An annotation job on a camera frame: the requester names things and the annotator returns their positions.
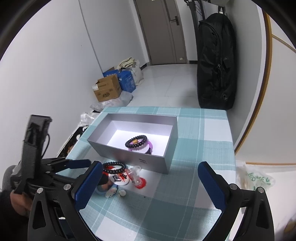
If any blue cardboard box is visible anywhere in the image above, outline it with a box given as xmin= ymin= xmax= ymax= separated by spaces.
xmin=103 ymin=69 xmax=136 ymax=93

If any white green plastic bag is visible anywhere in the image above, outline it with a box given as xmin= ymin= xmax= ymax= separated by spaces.
xmin=236 ymin=160 xmax=275 ymax=191

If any light blue ring toy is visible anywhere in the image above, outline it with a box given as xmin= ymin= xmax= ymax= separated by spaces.
xmin=95 ymin=185 xmax=118 ymax=198

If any large black bag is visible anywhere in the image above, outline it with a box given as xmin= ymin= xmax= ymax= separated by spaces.
xmin=197 ymin=13 xmax=237 ymax=110

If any purple bangle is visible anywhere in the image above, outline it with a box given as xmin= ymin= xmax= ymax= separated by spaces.
xmin=128 ymin=138 xmax=153 ymax=155

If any brown cardboard box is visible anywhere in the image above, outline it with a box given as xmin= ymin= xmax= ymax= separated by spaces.
xmin=92 ymin=74 xmax=122 ymax=102

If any white round badge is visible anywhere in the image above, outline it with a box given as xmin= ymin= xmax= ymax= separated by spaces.
xmin=109 ymin=172 xmax=130 ymax=186

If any grey-brown door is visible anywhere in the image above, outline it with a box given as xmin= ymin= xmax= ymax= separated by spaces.
xmin=134 ymin=0 xmax=187 ymax=65

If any grey rectangular jewelry box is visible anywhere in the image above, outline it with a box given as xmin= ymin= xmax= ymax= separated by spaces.
xmin=87 ymin=113 xmax=178 ymax=174

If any grey plastic mailer bag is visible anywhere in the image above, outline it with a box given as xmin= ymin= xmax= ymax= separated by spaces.
xmin=90 ymin=91 xmax=133 ymax=112

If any small white round charm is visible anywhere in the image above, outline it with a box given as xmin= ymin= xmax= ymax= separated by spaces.
xmin=119 ymin=190 xmax=126 ymax=197

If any beige tote bag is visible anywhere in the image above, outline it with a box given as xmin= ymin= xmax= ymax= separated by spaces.
xmin=116 ymin=57 xmax=144 ymax=86

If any black metal rack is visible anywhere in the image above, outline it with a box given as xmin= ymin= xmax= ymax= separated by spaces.
xmin=184 ymin=0 xmax=206 ymax=33

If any black bracelet with gold bead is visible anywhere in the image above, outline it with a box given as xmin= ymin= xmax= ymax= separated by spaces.
xmin=125 ymin=134 xmax=148 ymax=149

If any left hand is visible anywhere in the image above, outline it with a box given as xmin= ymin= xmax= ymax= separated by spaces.
xmin=10 ymin=191 xmax=33 ymax=216

